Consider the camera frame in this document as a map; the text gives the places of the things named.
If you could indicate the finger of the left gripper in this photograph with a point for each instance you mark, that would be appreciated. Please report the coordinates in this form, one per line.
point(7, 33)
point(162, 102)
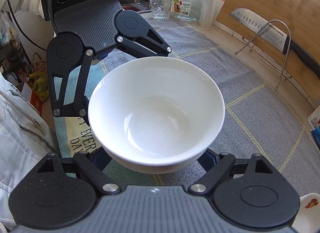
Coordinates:
point(65, 53)
point(137, 38)

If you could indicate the wire board rack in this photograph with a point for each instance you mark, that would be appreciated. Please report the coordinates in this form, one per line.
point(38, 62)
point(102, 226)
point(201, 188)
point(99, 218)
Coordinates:
point(267, 55)

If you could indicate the clear drinking glass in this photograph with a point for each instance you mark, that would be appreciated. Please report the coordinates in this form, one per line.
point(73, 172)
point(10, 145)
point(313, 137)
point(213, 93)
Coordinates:
point(160, 9)

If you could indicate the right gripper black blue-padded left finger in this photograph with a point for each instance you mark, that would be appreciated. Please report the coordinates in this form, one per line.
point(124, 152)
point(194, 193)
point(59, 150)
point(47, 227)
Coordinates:
point(91, 166)

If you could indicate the bamboo cutting board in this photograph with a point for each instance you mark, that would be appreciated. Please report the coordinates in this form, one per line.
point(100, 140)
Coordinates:
point(298, 17)

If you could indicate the grey green checked cloth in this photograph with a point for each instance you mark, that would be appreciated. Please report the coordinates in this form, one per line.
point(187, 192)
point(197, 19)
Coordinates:
point(257, 118)

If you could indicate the clear glass jar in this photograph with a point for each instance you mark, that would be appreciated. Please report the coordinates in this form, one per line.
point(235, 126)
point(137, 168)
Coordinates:
point(187, 10)

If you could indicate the black-handled kitchen knife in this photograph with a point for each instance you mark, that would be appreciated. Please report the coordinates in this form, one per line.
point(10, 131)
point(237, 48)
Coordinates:
point(274, 36)

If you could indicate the large round white plate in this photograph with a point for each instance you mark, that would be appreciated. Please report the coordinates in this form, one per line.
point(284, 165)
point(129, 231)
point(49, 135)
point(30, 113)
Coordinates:
point(308, 216)

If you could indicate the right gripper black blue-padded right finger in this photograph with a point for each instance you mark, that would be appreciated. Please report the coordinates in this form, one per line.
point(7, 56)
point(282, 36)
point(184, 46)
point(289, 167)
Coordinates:
point(217, 167)

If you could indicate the plain white bowl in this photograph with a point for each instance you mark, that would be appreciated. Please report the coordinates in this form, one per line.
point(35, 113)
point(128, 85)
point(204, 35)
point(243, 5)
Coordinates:
point(156, 115)

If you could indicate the blue white salt bag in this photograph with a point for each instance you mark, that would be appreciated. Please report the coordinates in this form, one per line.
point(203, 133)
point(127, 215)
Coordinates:
point(314, 121)

